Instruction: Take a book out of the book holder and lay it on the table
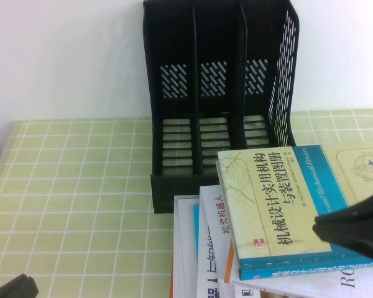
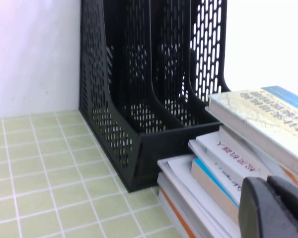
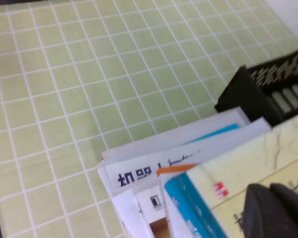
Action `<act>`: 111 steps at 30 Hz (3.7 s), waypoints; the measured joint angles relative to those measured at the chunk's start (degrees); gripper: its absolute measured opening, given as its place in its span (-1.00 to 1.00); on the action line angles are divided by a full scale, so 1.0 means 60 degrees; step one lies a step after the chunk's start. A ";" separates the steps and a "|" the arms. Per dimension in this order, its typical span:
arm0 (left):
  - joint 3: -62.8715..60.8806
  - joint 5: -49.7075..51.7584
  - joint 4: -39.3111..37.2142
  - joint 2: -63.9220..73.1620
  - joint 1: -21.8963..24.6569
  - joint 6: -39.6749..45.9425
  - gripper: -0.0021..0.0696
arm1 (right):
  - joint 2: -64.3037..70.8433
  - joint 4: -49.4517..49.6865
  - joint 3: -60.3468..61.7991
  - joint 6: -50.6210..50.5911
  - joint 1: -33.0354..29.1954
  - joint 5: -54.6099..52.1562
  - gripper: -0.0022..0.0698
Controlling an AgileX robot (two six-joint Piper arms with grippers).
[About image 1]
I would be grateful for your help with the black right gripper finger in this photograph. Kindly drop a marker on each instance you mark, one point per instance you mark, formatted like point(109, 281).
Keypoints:
point(360, 214)
point(360, 242)

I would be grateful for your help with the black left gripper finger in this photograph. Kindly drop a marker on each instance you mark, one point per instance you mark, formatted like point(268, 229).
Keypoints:
point(32, 288)
point(9, 290)

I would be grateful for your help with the yellow hardcover book blue spine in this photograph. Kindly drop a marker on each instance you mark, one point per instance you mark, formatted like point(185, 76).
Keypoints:
point(267, 201)

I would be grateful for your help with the white orange ROS2 book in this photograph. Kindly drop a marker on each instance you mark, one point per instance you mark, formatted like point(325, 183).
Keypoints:
point(329, 285)

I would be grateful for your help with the white book red lettering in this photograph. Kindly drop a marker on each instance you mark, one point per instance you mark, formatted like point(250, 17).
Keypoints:
point(211, 223)

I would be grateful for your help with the white book blue patch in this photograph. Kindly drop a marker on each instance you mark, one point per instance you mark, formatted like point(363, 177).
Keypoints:
point(183, 242)

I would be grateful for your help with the black plastic book holder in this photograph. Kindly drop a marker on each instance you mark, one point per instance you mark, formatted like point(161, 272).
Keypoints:
point(217, 37)

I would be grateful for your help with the green checked tablecloth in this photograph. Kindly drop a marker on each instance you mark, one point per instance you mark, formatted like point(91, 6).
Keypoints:
point(65, 201)

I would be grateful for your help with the white printed booklet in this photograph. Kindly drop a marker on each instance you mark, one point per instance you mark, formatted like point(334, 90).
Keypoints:
point(261, 291)

